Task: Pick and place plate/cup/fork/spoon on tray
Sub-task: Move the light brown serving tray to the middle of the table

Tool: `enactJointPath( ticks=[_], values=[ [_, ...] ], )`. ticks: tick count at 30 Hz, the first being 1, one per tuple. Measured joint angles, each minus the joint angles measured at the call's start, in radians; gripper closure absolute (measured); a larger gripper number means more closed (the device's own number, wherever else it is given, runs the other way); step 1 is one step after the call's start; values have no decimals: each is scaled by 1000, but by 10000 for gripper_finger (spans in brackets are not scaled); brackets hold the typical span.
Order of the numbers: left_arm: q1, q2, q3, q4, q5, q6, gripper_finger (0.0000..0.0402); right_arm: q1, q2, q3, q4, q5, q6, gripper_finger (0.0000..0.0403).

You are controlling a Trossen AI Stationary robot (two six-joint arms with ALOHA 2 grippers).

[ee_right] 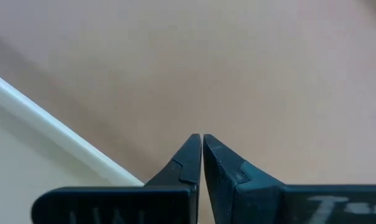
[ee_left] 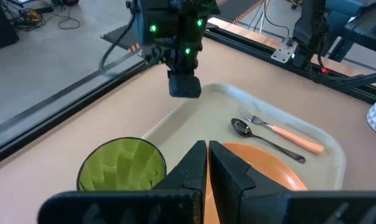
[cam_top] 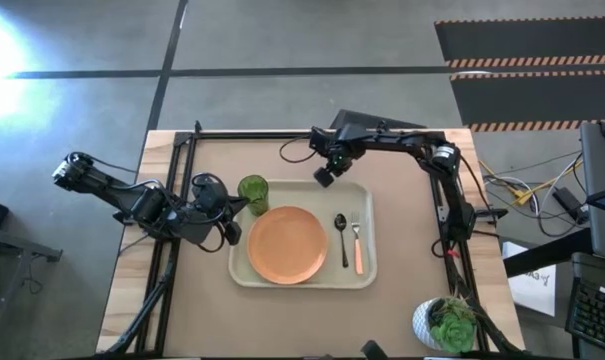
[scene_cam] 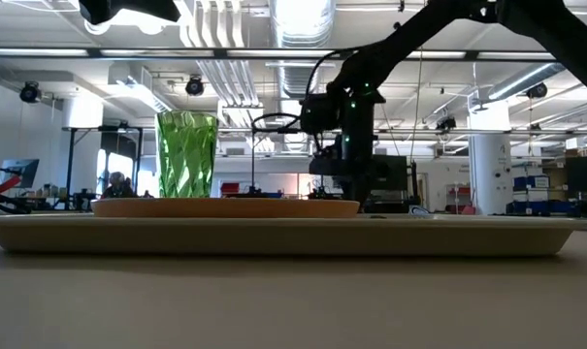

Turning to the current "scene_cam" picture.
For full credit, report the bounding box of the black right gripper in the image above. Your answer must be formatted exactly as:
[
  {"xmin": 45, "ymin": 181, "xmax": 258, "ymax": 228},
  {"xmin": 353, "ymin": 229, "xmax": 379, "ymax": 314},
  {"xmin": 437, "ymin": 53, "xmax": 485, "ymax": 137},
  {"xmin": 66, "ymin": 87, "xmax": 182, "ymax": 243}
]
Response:
[{"xmin": 340, "ymin": 133, "xmax": 376, "ymax": 208}]

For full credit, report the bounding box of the cream rectangular tray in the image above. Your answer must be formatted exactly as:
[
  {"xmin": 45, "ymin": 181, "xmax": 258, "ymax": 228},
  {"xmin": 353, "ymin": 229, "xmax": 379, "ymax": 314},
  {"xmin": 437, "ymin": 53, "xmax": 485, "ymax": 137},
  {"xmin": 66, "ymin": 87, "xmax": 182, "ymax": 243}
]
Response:
[{"xmin": 0, "ymin": 212, "xmax": 587, "ymax": 257}]

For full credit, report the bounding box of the orange round plate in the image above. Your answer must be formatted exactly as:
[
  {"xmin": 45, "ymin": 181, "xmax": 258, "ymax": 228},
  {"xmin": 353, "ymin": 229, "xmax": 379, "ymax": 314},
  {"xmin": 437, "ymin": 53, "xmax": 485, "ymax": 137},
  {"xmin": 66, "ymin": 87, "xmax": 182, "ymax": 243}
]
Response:
[{"xmin": 89, "ymin": 196, "xmax": 361, "ymax": 219}]

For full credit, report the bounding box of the green faceted plastic cup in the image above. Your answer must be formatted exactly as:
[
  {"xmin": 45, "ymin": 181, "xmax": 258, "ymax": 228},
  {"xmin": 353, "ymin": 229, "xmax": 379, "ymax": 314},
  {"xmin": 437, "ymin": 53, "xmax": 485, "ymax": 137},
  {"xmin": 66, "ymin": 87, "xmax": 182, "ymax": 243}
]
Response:
[{"xmin": 154, "ymin": 110, "xmax": 220, "ymax": 200}]

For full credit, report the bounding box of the black desk monitor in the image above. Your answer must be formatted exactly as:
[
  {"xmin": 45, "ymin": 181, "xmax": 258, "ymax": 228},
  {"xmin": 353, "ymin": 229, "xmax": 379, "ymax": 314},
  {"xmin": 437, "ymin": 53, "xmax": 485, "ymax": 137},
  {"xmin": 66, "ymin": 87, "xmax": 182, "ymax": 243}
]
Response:
[{"xmin": 373, "ymin": 154, "xmax": 409, "ymax": 193}]

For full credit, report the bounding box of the white shelf with red items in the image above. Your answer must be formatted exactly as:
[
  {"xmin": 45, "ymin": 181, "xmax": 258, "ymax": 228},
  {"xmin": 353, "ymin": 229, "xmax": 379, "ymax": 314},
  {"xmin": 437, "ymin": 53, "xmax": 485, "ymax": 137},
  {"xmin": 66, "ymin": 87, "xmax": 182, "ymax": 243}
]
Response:
[{"xmin": 445, "ymin": 182, "xmax": 476, "ymax": 214}]

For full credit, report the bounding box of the white round column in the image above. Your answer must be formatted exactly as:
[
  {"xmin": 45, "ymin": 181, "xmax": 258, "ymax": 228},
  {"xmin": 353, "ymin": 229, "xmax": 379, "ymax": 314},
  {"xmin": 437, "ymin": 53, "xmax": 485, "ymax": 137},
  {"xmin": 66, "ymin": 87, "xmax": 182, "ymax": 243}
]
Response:
[{"xmin": 467, "ymin": 101, "xmax": 514, "ymax": 216}]

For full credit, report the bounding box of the blue labelled storage bin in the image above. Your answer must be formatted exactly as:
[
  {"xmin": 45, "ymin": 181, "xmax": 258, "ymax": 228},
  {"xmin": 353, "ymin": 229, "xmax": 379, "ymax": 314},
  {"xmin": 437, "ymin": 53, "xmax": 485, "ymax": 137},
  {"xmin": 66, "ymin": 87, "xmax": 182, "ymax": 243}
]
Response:
[{"xmin": 513, "ymin": 174, "xmax": 551, "ymax": 190}]

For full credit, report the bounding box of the blue storage bin row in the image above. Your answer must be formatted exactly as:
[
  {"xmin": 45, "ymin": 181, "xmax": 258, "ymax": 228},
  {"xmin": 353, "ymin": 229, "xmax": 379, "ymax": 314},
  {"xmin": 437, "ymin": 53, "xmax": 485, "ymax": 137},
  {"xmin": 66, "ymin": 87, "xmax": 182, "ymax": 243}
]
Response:
[{"xmin": 512, "ymin": 200, "xmax": 580, "ymax": 215}]

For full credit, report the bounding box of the long white ceiling light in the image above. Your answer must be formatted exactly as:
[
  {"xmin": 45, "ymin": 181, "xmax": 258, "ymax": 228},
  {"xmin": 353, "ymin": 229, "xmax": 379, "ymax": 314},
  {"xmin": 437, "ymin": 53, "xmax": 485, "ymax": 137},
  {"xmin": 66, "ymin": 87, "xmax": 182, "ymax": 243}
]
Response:
[{"xmin": 106, "ymin": 75, "xmax": 178, "ymax": 117}]

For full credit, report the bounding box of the person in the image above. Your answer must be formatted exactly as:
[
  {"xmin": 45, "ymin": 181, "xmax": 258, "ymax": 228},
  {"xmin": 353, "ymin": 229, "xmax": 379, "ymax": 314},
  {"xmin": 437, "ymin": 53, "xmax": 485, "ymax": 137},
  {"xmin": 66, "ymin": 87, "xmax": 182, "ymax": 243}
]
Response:
[{"xmin": 101, "ymin": 171, "xmax": 135, "ymax": 200}]

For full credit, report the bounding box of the tilted computer monitor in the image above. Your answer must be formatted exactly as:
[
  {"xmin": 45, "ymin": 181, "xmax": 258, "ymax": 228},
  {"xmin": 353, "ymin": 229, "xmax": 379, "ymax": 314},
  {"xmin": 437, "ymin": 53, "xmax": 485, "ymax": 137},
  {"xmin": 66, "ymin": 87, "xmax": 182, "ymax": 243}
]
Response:
[{"xmin": 0, "ymin": 158, "xmax": 41, "ymax": 189}]

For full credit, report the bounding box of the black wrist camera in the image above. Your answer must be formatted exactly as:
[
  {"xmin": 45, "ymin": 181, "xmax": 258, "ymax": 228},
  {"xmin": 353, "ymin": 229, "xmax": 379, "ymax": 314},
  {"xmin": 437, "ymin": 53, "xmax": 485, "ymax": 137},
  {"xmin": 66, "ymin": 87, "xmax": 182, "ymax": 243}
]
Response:
[{"xmin": 308, "ymin": 155, "xmax": 343, "ymax": 176}]

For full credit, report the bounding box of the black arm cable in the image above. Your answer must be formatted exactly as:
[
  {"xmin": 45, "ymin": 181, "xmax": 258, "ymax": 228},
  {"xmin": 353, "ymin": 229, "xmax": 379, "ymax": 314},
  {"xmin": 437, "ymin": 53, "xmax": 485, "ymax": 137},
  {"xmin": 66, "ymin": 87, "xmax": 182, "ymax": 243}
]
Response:
[{"xmin": 250, "ymin": 47, "xmax": 352, "ymax": 142}]

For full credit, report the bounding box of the silver ventilation duct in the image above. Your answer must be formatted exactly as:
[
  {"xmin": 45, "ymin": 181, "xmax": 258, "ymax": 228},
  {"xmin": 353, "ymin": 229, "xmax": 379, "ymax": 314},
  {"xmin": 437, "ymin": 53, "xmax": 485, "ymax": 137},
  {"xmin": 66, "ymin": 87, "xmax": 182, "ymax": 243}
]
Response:
[{"xmin": 268, "ymin": 0, "xmax": 337, "ymax": 151}]

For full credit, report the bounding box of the black overhead frame bar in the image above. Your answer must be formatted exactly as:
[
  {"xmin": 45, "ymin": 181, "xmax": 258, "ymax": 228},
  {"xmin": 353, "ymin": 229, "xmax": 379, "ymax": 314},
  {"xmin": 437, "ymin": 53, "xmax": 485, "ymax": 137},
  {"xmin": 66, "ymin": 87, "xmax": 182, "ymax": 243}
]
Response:
[{"xmin": 0, "ymin": 46, "xmax": 587, "ymax": 63}]

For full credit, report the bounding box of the black frame stand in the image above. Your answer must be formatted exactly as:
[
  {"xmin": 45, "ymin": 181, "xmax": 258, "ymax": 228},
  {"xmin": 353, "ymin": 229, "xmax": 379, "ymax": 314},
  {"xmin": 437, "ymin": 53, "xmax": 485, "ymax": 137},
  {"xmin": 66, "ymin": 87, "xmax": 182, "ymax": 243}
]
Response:
[{"xmin": 62, "ymin": 124, "xmax": 144, "ymax": 212}]

